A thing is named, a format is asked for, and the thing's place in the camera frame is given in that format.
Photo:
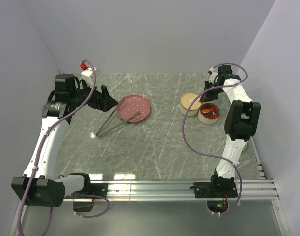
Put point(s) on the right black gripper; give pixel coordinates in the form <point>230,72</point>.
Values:
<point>207,97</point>

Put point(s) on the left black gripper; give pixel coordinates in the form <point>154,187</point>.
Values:
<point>102,101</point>

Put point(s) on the red shrimp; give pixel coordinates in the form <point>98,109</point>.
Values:
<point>206,111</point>

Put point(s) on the beige steel container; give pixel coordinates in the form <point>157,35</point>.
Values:
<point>203,117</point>
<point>189,110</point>

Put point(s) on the beige round lid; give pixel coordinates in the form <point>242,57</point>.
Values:
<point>188,100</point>

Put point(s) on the red sausage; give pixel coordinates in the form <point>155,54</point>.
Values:
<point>212,116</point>

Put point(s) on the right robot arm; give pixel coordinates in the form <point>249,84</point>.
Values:
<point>240,125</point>

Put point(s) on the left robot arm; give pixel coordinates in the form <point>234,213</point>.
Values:
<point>38,186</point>

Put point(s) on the pink polka dot plate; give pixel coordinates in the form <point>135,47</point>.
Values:
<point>132,104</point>

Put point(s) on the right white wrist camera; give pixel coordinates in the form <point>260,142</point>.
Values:
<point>213,75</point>

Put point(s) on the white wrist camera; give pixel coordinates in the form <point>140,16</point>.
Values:
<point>213,75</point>
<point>88,75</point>

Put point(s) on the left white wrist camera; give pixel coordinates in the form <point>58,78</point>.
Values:
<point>88,75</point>

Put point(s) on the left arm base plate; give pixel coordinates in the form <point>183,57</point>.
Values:
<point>95,189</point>

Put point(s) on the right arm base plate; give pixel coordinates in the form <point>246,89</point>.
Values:
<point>214,190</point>

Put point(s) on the aluminium rail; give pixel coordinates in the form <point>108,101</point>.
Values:
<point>179,190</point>

